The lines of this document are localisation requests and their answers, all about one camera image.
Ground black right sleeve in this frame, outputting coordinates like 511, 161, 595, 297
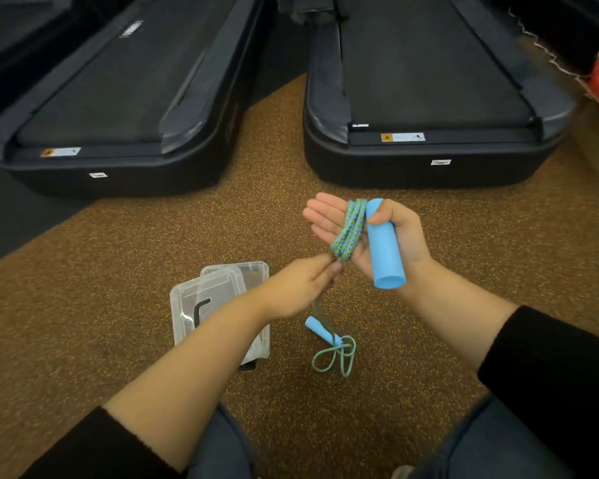
477, 305, 599, 479

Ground blue handled green jump rope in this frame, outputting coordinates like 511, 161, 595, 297
304, 198, 407, 379

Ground black treadmill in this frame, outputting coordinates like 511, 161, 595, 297
0, 0, 271, 199
0, 0, 136, 126
303, 0, 578, 190

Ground black hex key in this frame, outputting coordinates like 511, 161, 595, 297
193, 297, 212, 329

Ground person's left forearm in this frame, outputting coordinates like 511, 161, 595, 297
103, 288, 276, 473

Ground black sleeve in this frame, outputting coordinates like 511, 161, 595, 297
477, 305, 599, 479
19, 405, 188, 479

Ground person's right hand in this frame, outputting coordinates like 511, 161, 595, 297
303, 192, 433, 291

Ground clear plastic box lid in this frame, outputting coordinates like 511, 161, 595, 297
170, 266, 249, 346

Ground person's right forearm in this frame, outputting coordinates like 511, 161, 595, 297
398, 258, 520, 371

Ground person's left hand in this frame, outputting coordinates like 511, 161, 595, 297
259, 253, 343, 323

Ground person's leg in jeans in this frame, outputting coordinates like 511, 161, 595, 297
408, 393, 577, 479
186, 403, 257, 479

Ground black left sleeve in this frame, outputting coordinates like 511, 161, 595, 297
19, 405, 188, 479

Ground clear plastic box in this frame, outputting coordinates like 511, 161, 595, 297
201, 260, 272, 366

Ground person's right leg in jeans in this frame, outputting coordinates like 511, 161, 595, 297
408, 393, 577, 479

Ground person's left leg in jeans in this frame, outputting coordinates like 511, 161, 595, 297
186, 403, 257, 479

